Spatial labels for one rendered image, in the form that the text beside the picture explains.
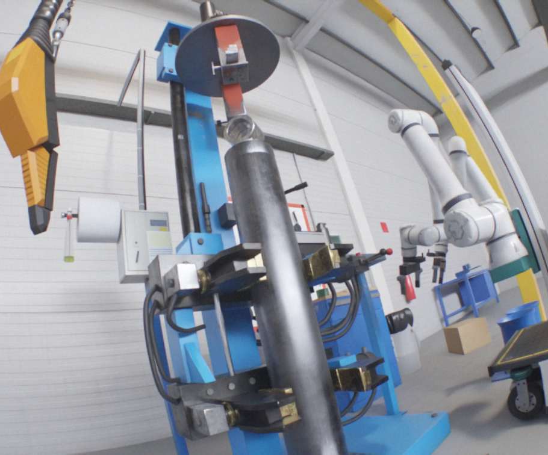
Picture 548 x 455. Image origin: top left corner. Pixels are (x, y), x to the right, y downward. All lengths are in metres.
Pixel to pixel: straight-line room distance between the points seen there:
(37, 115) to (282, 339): 0.92
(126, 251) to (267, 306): 1.01
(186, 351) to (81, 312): 1.89
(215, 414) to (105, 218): 1.25
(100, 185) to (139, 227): 1.52
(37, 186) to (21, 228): 2.68
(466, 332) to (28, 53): 3.65
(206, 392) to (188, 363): 0.12
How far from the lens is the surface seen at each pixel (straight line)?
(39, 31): 0.62
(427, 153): 1.48
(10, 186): 3.37
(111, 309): 2.98
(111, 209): 1.91
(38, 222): 0.48
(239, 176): 1.26
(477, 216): 1.34
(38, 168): 0.50
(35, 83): 0.53
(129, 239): 1.89
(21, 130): 0.50
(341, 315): 2.59
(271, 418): 1.01
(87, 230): 1.89
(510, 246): 1.45
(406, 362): 3.43
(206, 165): 1.78
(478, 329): 3.66
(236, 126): 1.50
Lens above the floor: 0.70
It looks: 19 degrees up
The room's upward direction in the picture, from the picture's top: 13 degrees counter-clockwise
